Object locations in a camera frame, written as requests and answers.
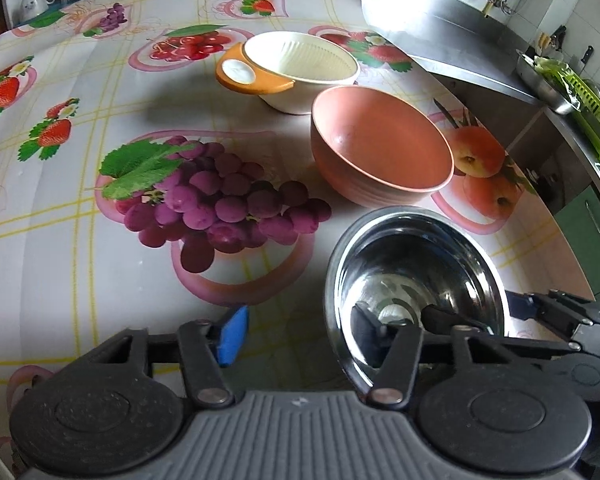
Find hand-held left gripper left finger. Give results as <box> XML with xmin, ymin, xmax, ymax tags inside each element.
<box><xmin>87</xmin><ymin>304</ymin><xmax>251</xmax><ymax>408</ymax></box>

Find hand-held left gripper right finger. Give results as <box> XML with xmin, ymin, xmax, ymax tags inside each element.
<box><xmin>351</xmin><ymin>304</ymin><xmax>481</xmax><ymax>407</ymax></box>

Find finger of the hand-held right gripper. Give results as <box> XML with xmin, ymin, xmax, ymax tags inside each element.
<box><xmin>421</xmin><ymin>306</ymin><xmax>581</xmax><ymax>358</ymax></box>
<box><xmin>505</xmin><ymin>290</ymin><xmax>600</xmax><ymax>343</ymax></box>

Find stainless steel bowl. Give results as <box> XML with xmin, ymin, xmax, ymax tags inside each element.
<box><xmin>324</xmin><ymin>205</ymin><xmax>507</xmax><ymax>398</ymax></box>

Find pink bowl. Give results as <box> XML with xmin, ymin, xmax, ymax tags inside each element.
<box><xmin>310</xmin><ymin>86</ymin><xmax>455</xmax><ymax>208</ymax></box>

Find orange and cream ribbed bowl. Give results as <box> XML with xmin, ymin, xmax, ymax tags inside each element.
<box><xmin>216</xmin><ymin>31</ymin><xmax>362</xmax><ymax>115</ymax></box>

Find green base cabinet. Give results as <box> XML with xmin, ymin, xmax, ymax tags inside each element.
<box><xmin>554</xmin><ymin>185</ymin><xmax>600</xmax><ymax>301</ymax></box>

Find fruit print tablecloth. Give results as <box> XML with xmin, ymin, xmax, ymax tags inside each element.
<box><xmin>0</xmin><ymin>0</ymin><xmax>597</xmax><ymax>466</ymax></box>

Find green dish rack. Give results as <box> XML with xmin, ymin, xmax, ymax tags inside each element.
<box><xmin>555</xmin><ymin>67</ymin><xmax>600</xmax><ymax>171</ymax></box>

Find steel basin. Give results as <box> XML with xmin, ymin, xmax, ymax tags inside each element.
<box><xmin>517</xmin><ymin>50</ymin><xmax>581</xmax><ymax>115</ymax></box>

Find green leafy vegetables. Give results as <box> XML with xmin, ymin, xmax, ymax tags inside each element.
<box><xmin>532</xmin><ymin>56</ymin><xmax>576</xmax><ymax>83</ymax></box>

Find stainless steel counter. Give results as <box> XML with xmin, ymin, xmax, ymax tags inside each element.
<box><xmin>357</xmin><ymin>0</ymin><xmax>600</xmax><ymax>201</ymax></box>

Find white teapot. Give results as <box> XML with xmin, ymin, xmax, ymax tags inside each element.
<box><xmin>20</xmin><ymin>0</ymin><xmax>56</xmax><ymax>16</ymax></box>

